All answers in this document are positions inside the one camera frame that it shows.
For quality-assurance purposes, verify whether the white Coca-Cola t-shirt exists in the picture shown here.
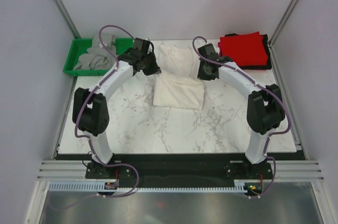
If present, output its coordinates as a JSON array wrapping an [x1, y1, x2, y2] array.
[[153, 44, 204, 110]]

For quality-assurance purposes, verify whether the green plastic tray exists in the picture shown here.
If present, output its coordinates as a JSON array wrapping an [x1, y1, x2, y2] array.
[[63, 38, 134, 77]]

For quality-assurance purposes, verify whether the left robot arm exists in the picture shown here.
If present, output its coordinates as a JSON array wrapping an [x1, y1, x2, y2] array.
[[72, 38, 161, 180]]

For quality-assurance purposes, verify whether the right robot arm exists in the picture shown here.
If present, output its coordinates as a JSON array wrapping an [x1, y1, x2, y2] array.
[[194, 43, 286, 179]]

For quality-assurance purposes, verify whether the grey t-shirt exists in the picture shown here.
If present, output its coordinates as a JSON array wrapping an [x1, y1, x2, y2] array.
[[73, 33, 116, 70]]

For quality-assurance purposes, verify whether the red folded t-shirt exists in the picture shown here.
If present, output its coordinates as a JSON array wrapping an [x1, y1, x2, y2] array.
[[219, 31, 268, 67]]

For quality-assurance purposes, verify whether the black folded t-shirt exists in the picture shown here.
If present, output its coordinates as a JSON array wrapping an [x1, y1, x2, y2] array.
[[219, 33, 273, 71]]

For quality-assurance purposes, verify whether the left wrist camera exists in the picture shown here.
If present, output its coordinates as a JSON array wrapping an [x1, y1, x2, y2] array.
[[145, 39, 154, 53]]

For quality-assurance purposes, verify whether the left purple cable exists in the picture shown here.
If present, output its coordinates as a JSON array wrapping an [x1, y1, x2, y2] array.
[[73, 25, 140, 198]]

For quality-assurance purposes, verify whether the right aluminium frame post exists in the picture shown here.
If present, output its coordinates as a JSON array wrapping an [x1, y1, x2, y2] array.
[[270, 0, 317, 45]]

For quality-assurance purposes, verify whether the aluminium frame post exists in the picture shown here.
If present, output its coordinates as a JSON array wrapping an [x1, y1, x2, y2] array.
[[53, 0, 81, 39], [270, 0, 317, 45]]

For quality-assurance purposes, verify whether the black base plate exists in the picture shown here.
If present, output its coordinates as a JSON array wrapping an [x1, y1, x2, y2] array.
[[86, 154, 273, 189]]

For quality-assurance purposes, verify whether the left aluminium frame post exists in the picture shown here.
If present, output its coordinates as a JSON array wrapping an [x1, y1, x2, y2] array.
[[53, 0, 81, 39]]

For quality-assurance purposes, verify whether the white slotted cable duct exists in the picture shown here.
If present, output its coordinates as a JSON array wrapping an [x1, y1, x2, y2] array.
[[48, 181, 248, 193]]

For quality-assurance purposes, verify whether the front aluminium rail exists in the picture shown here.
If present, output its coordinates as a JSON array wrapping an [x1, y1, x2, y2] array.
[[37, 160, 324, 182]]

